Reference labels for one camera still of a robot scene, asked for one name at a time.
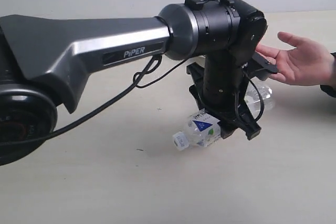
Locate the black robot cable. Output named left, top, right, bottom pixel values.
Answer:
left=0, top=0, right=265, bottom=146

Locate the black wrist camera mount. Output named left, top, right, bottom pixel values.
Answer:
left=247, top=52, right=278, bottom=81

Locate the clear bottle blue triangle label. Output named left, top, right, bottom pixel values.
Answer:
left=172, top=81, right=275, bottom=151

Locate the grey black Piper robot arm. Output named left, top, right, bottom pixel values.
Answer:
left=1, top=0, right=267, bottom=165

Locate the dark jacket sleeve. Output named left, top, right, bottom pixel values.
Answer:
left=320, top=52, right=335, bottom=98

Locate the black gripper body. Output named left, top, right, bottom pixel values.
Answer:
left=186, top=63, right=261, bottom=140

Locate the open human hand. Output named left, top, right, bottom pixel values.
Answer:
left=256, top=31, right=335, bottom=88

